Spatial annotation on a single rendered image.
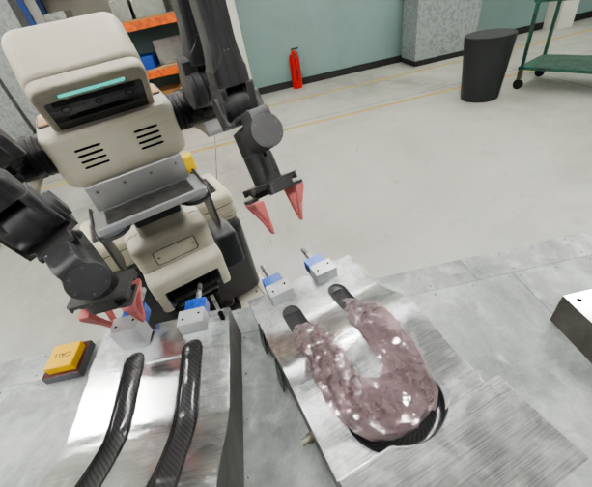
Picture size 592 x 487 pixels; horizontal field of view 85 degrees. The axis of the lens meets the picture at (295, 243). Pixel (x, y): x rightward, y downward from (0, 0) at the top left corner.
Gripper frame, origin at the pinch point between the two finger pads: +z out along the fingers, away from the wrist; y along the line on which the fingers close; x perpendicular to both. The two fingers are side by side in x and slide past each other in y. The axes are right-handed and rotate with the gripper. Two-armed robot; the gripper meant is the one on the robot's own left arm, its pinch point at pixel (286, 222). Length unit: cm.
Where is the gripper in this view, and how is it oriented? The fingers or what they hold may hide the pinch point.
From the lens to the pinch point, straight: 66.8
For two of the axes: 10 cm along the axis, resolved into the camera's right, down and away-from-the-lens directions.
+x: -4.0, -0.8, 9.1
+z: 3.8, 8.9, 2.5
